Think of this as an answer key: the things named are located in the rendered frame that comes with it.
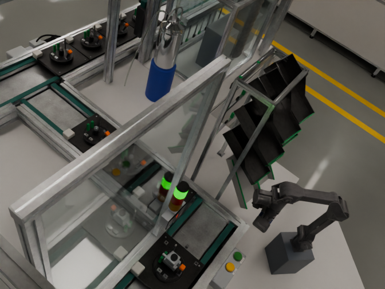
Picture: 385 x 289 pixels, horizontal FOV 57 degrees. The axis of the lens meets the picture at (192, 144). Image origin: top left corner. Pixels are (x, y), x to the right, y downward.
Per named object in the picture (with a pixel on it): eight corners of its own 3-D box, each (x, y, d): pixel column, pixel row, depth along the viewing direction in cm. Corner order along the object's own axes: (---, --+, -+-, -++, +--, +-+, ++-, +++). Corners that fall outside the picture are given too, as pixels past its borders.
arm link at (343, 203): (349, 199, 144) (335, 195, 142) (353, 215, 139) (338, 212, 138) (305, 231, 167) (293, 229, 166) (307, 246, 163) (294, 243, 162)
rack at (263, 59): (247, 170, 218) (312, 69, 157) (214, 209, 195) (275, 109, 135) (219, 149, 222) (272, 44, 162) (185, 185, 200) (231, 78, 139)
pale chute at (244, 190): (255, 195, 192) (262, 196, 188) (240, 207, 184) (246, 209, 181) (242, 147, 183) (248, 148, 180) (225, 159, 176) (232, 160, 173)
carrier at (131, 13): (162, 24, 274) (165, 10, 264) (141, 35, 259) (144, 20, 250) (138, 8, 279) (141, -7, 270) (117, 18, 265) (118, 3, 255)
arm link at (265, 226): (292, 194, 148) (280, 185, 150) (272, 224, 137) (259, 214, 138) (284, 204, 155) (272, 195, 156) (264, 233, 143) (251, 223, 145)
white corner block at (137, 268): (144, 270, 157) (145, 266, 154) (137, 278, 154) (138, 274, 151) (136, 263, 158) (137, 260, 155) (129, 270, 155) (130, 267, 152)
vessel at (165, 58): (179, 65, 221) (195, 10, 192) (165, 74, 212) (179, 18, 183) (162, 53, 224) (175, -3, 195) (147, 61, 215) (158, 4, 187)
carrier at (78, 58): (89, 62, 229) (90, 46, 219) (59, 78, 214) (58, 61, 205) (63, 42, 234) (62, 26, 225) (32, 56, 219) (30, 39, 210)
